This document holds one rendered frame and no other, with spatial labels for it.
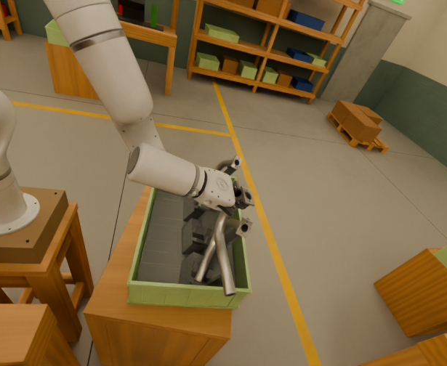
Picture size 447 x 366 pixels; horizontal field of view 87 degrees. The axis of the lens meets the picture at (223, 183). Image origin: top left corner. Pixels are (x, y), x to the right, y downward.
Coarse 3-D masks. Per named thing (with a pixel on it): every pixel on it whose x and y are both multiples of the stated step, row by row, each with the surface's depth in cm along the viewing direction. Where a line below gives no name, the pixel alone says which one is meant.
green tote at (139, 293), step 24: (144, 216) 93; (240, 216) 106; (144, 240) 98; (240, 240) 99; (240, 264) 94; (144, 288) 76; (168, 288) 76; (192, 288) 77; (216, 288) 79; (240, 288) 81
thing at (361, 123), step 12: (336, 108) 508; (348, 108) 473; (360, 108) 497; (336, 120) 500; (348, 120) 463; (360, 120) 436; (372, 120) 481; (348, 132) 459; (360, 132) 432; (372, 132) 433; (372, 144) 447; (384, 144) 465
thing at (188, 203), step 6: (228, 168) 110; (234, 168) 106; (228, 174) 108; (186, 198) 117; (192, 198) 112; (186, 204) 114; (192, 204) 110; (186, 210) 111; (192, 210) 107; (198, 210) 108; (186, 216) 108; (192, 216) 108; (198, 216) 109
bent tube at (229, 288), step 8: (248, 192) 67; (248, 200) 65; (224, 216) 70; (216, 224) 71; (224, 224) 71; (216, 232) 70; (224, 232) 71; (216, 240) 69; (224, 240) 69; (216, 248) 68; (224, 248) 67; (224, 256) 65; (224, 264) 64; (224, 272) 63; (224, 280) 62; (232, 280) 62; (224, 288) 61; (232, 288) 60
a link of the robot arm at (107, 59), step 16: (112, 32) 36; (80, 48) 36; (96, 48) 36; (112, 48) 37; (128, 48) 39; (80, 64) 38; (96, 64) 37; (112, 64) 38; (128, 64) 39; (96, 80) 39; (112, 80) 38; (128, 80) 40; (144, 80) 43; (112, 96) 40; (128, 96) 40; (144, 96) 42; (112, 112) 42; (128, 112) 41; (144, 112) 43; (128, 128) 49; (144, 128) 53; (128, 144) 54; (160, 144) 58
